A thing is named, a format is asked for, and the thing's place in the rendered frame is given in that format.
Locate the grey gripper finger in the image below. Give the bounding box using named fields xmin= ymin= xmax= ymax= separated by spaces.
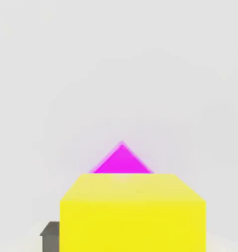
xmin=22 ymin=220 xmax=61 ymax=252

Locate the small yellow cube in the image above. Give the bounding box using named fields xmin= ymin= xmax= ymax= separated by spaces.
xmin=59 ymin=173 xmax=207 ymax=252

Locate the small magenta cube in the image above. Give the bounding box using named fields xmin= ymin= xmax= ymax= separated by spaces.
xmin=89 ymin=140 xmax=154 ymax=174

